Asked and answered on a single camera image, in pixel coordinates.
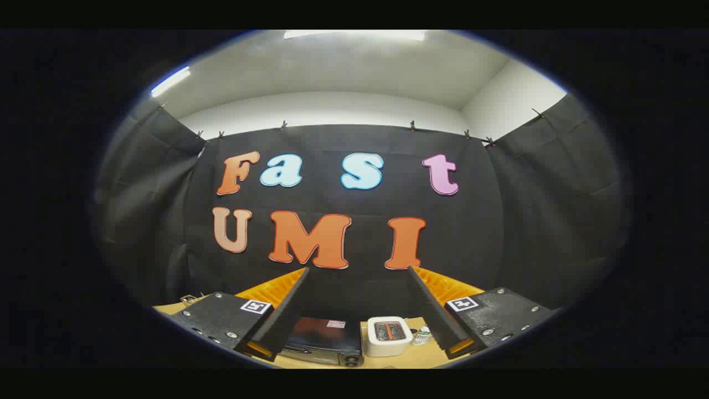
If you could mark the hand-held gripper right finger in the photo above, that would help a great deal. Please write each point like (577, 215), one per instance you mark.
(431, 316)

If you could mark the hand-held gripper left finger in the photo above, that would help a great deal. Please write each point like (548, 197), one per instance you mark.
(288, 316)

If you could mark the black toaster oven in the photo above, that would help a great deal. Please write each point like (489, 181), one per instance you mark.
(321, 338)

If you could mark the white pop-up toaster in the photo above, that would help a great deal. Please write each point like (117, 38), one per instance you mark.
(389, 341)

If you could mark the white green-label bottle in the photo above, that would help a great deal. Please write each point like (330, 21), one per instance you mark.
(422, 336)

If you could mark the ceiling light strip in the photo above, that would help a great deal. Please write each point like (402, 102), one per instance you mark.
(170, 81)
(354, 34)

